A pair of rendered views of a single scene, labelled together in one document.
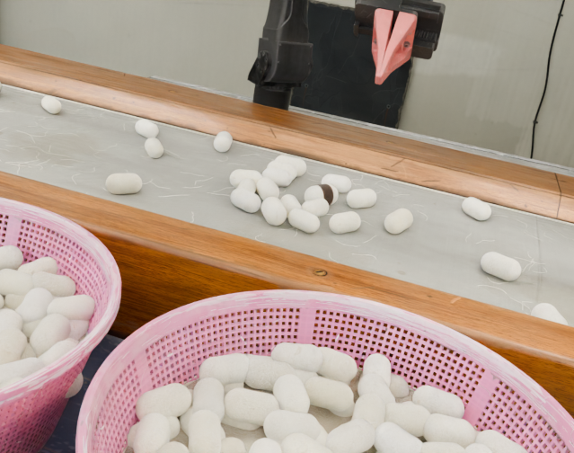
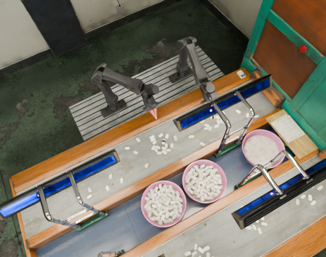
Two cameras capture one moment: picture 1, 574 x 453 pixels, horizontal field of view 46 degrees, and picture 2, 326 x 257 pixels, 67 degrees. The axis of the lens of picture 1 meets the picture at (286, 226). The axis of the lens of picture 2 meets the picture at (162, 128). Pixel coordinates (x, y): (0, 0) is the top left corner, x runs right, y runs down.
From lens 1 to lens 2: 131 cm
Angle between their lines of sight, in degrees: 45
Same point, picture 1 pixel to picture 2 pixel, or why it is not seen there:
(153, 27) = not seen: outside the picture
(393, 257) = (180, 145)
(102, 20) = not seen: outside the picture
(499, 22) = not seen: outside the picture
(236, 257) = (175, 168)
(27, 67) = (91, 151)
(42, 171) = (134, 172)
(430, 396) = (202, 166)
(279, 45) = (114, 102)
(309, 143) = (146, 127)
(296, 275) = (182, 165)
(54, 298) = (166, 187)
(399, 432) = (204, 174)
